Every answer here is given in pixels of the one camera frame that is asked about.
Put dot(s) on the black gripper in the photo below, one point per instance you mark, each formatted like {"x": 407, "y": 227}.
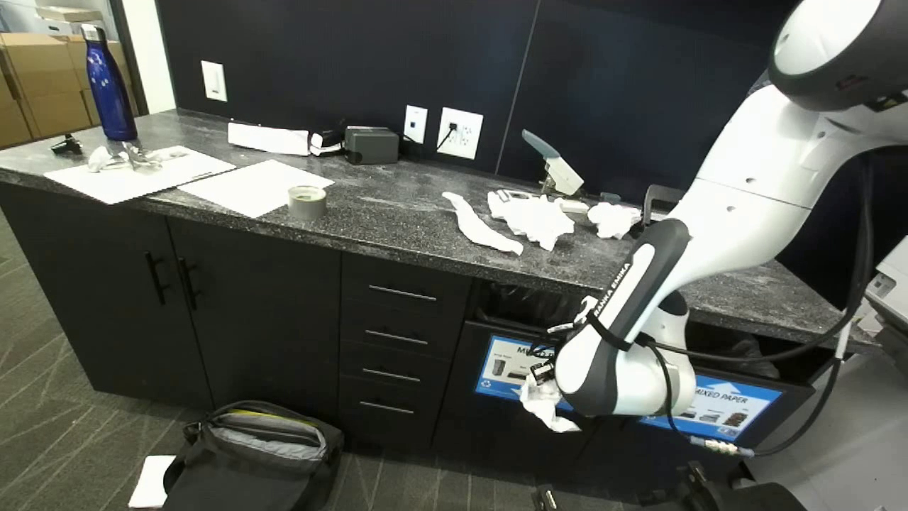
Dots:
{"x": 552, "y": 353}

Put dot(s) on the long white paper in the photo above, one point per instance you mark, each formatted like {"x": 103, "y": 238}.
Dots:
{"x": 483, "y": 224}

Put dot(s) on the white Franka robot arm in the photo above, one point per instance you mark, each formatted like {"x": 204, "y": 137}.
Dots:
{"x": 756, "y": 179}

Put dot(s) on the black bin liner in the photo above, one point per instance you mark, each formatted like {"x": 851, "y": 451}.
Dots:
{"x": 756, "y": 346}
{"x": 512, "y": 301}

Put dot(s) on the blue mixed paper sign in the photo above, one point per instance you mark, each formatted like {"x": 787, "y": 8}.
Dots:
{"x": 732, "y": 413}
{"x": 505, "y": 369}

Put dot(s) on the wide crumpled white paper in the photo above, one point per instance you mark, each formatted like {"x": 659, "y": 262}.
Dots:
{"x": 530, "y": 215}

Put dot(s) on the black power adapter box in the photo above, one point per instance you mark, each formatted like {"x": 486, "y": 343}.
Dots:
{"x": 371, "y": 145}

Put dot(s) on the dark grey counter cabinet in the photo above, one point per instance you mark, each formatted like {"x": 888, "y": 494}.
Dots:
{"x": 264, "y": 313}

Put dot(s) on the white tape roll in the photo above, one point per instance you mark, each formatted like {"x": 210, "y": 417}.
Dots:
{"x": 306, "y": 194}

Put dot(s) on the black backpack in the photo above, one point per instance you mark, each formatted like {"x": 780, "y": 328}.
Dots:
{"x": 249, "y": 455}

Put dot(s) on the flat white paper sheet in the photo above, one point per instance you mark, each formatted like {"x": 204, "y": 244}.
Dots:
{"x": 255, "y": 189}
{"x": 130, "y": 174}

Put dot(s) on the white control box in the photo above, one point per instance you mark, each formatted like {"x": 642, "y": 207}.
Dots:
{"x": 888, "y": 285}

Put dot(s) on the white power strip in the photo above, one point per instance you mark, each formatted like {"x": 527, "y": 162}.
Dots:
{"x": 269, "y": 139}

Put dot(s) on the blue metal water bottle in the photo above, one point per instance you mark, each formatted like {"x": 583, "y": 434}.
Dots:
{"x": 107, "y": 89}

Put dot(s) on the small black clip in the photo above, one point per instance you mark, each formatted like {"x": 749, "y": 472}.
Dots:
{"x": 66, "y": 145}

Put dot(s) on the brown cardboard box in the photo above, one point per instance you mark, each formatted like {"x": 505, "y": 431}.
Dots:
{"x": 42, "y": 86}

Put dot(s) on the narrow white wall plate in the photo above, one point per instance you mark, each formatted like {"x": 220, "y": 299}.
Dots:
{"x": 212, "y": 79}
{"x": 415, "y": 123}

